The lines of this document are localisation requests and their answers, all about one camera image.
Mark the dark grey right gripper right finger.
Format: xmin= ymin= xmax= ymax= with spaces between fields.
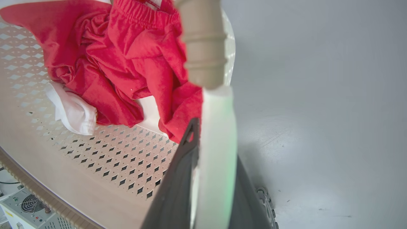
xmin=228 ymin=155 xmax=279 ymax=229

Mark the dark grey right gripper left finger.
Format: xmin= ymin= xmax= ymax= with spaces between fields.
xmin=141 ymin=118 xmax=200 ymax=229

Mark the white perforated laundry basket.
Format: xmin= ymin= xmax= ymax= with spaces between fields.
xmin=0 ymin=0 xmax=238 ymax=229

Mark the white cloth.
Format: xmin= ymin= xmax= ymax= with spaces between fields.
xmin=44 ymin=81 xmax=169 ymax=137

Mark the red garment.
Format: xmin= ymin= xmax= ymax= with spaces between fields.
xmin=0 ymin=0 xmax=204 ymax=144

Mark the grey device box with fan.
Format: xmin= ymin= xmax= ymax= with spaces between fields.
xmin=0 ymin=187 xmax=78 ymax=229

